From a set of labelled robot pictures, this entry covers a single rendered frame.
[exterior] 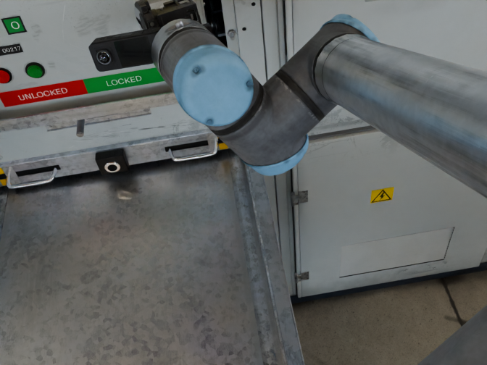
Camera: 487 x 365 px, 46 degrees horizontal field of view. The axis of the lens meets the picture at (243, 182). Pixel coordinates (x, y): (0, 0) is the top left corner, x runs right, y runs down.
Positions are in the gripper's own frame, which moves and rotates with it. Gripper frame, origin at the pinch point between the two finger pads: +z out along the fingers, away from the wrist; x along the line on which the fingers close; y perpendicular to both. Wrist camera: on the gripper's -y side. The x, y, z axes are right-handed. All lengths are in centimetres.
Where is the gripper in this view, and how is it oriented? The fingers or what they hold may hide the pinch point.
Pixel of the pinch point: (138, 16)
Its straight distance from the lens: 101.5
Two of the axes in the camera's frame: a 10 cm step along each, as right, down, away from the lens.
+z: -3.5, -5.0, 7.9
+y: 9.2, -3.6, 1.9
